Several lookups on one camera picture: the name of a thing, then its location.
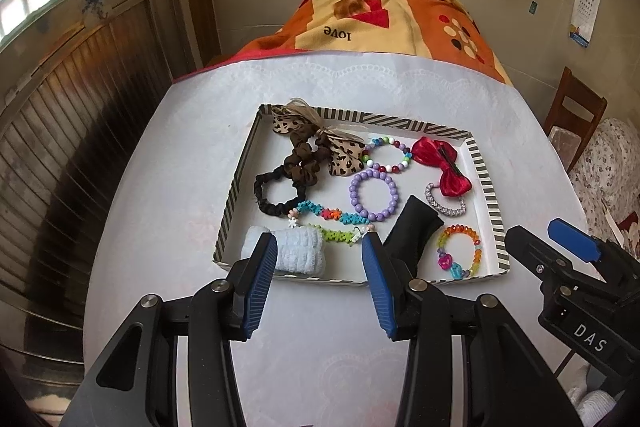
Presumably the pink white twisted bracelet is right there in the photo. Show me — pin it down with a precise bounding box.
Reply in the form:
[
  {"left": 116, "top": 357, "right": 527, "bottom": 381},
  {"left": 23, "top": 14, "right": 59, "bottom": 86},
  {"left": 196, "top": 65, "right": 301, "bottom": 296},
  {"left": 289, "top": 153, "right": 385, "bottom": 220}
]
[{"left": 424, "top": 181, "right": 468, "bottom": 218}]

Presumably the striped white cardboard tray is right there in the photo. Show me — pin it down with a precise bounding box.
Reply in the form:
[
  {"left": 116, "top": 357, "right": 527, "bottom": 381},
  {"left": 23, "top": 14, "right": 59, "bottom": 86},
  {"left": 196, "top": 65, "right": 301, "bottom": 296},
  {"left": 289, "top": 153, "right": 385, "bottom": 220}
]
[{"left": 213, "top": 104, "right": 511, "bottom": 286}]

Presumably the floral fabric bedding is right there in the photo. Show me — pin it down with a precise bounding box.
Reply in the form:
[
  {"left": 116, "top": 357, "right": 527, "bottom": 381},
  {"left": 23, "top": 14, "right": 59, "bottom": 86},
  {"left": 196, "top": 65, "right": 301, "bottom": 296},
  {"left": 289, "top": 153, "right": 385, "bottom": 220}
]
[{"left": 570, "top": 118, "right": 639, "bottom": 258}]

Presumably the white lace tablecloth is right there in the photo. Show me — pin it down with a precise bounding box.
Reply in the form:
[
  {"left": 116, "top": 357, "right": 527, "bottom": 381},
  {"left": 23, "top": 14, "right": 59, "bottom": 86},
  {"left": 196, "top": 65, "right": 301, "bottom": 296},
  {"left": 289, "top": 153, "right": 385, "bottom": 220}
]
[{"left": 84, "top": 52, "right": 586, "bottom": 426}]

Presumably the multicolour round bead bracelet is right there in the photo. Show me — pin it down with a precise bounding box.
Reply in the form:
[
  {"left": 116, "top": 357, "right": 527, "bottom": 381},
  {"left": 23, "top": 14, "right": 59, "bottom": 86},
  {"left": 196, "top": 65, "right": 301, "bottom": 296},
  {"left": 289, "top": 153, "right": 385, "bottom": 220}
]
[{"left": 361, "top": 135, "right": 414, "bottom": 174}]

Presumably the white knitted scrunchie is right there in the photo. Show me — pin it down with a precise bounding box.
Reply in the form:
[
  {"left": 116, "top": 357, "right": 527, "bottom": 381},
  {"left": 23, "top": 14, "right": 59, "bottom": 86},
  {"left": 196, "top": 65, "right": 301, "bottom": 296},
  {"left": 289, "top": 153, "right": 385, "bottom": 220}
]
[{"left": 271, "top": 227, "right": 326, "bottom": 277}]

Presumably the wooden chair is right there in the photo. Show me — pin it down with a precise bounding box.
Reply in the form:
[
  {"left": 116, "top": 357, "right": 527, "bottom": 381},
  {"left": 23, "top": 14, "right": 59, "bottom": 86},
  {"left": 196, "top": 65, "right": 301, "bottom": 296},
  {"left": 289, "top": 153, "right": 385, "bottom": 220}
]
[{"left": 542, "top": 67, "right": 608, "bottom": 172}]

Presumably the black velvet scrunchie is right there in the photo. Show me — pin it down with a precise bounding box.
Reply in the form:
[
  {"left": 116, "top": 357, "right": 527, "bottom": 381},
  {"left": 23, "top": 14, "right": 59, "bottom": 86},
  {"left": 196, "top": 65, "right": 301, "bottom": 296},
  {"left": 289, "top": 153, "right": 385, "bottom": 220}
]
[{"left": 253, "top": 166, "right": 306, "bottom": 217}]

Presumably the orange multicolour crystal bracelet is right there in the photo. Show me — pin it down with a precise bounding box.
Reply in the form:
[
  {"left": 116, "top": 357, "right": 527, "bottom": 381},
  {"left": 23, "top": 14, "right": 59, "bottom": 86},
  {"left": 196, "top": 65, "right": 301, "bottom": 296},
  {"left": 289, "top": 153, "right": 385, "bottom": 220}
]
[{"left": 434, "top": 223, "right": 484, "bottom": 282}]

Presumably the orange patterned love blanket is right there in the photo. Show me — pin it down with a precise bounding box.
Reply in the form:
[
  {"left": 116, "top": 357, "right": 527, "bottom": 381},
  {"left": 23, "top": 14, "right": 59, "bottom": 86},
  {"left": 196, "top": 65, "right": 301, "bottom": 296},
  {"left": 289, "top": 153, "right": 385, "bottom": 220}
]
[{"left": 206, "top": 0, "right": 512, "bottom": 86}]

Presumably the red satin bow clip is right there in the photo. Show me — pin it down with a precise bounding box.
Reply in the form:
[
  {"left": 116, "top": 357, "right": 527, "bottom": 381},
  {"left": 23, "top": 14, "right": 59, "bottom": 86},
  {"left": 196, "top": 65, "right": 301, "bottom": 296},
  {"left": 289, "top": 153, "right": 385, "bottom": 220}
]
[{"left": 411, "top": 136, "right": 472, "bottom": 198}]

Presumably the purple bead bracelet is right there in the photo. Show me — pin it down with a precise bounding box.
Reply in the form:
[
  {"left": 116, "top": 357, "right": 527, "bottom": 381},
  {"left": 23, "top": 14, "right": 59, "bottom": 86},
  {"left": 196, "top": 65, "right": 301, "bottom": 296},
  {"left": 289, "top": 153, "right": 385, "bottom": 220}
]
[{"left": 348, "top": 167, "right": 400, "bottom": 223}]

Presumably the black rectangular pouch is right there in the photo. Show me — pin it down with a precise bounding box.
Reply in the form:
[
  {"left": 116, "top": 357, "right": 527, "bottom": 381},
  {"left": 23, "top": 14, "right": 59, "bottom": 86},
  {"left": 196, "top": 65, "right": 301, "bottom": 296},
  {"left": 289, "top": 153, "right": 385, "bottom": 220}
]
[{"left": 383, "top": 195, "right": 444, "bottom": 277}]

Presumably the turquoise flower bead necklace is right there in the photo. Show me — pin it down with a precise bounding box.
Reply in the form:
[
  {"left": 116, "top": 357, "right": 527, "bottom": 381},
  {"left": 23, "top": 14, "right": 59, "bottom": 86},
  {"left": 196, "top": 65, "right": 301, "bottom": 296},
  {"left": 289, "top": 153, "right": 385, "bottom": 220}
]
[{"left": 285, "top": 199, "right": 376, "bottom": 245}]

